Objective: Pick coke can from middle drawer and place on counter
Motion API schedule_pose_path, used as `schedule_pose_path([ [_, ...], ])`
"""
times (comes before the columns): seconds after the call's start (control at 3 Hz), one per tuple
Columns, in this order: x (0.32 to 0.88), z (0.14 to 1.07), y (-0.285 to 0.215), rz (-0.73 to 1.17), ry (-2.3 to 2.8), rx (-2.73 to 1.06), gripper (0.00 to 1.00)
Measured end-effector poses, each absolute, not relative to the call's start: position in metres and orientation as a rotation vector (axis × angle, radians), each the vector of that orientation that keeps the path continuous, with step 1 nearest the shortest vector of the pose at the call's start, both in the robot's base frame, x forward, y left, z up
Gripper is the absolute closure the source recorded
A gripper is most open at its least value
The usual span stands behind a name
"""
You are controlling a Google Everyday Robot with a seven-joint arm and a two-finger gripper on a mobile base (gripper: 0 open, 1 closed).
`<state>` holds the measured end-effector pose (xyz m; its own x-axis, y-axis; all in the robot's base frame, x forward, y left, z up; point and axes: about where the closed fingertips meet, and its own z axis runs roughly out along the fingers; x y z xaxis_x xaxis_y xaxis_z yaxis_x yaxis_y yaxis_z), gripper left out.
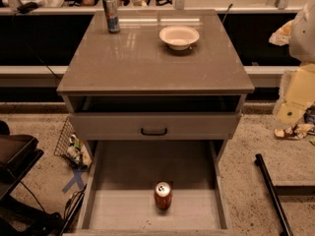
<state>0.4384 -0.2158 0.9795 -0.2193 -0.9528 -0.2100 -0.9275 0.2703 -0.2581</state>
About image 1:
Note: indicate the orange soda can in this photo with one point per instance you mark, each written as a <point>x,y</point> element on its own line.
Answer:
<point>163,195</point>

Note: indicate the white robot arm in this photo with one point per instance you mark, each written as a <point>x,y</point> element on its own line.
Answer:
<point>302,35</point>

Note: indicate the grey drawer cabinet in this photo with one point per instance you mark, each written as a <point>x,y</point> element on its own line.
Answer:
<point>134,71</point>

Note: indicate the open grey middle drawer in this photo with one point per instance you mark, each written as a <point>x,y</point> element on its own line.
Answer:
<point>154,188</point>

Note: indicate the tall blue energy drink can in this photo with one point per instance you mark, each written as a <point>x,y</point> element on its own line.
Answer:
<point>111,14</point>

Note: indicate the white paper bowl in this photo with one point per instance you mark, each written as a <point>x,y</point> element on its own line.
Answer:
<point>179,37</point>

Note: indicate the blue tape cross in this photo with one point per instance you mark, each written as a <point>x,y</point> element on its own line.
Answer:
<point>76,179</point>

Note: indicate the black metal pole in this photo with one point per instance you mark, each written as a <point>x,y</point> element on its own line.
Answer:
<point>259,161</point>

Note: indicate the snack bag on floor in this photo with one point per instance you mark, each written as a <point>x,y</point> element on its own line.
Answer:
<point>298,132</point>

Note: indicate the closed top drawer with handle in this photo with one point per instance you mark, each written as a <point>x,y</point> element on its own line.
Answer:
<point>153,126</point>

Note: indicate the wire mesh basket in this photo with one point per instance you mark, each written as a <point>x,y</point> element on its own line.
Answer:
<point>69,147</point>

